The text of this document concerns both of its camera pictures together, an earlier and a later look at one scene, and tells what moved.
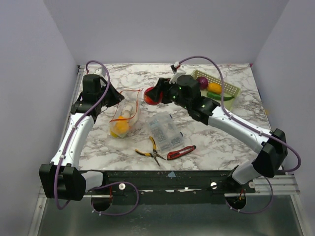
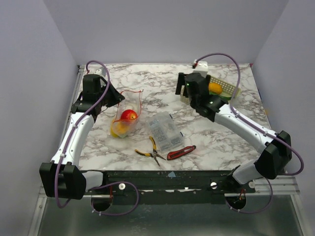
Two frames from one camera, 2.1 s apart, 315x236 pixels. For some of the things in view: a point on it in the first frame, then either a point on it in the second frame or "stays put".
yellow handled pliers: [154, 154] stays put
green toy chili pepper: [219, 96] stays put
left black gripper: [117, 97] stays put
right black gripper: [159, 89] -> [180, 83]
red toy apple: [149, 100] -> [128, 114]
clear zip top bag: [126, 112] stays put
